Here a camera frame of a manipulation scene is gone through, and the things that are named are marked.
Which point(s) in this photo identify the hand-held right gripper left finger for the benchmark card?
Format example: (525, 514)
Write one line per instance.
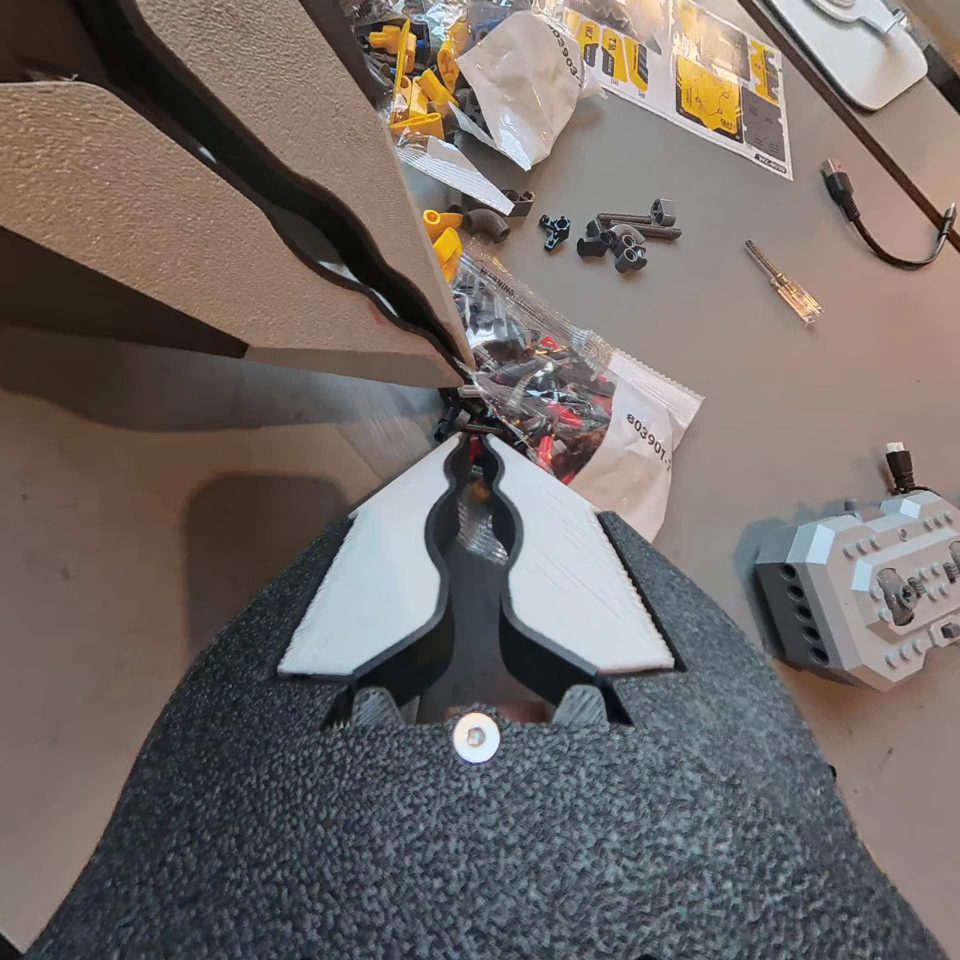
(367, 592)

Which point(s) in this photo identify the person's right hand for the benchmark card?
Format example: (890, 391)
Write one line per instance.
(521, 711)

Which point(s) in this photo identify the clear bag black red parts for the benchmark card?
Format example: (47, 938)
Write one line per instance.
(540, 390)

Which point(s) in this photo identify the clear bag of small pins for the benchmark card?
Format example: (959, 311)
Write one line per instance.
(517, 82)

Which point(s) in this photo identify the yellow curved liftarm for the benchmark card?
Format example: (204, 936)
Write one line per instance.
(448, 251)

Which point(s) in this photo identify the grey pin connector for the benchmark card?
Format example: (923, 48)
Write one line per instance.
(662, 212)

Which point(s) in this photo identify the sticker sheet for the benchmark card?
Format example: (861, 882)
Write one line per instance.
(712, 82)

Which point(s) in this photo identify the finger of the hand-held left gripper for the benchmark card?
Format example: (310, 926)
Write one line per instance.
(300, 97)
(150, 210)

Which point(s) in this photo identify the grey battery hub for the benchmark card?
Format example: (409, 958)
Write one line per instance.
(847, 600)

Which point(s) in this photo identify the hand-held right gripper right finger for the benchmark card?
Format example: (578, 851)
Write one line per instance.
(585, 592)

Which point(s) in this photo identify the black cross connector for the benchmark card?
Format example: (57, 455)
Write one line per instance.
(555, 231)

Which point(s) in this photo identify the yellow axle connector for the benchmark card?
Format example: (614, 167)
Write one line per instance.
(439, 219)

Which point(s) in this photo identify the instruction sign on white stand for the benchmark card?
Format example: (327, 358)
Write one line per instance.
(847, 52)

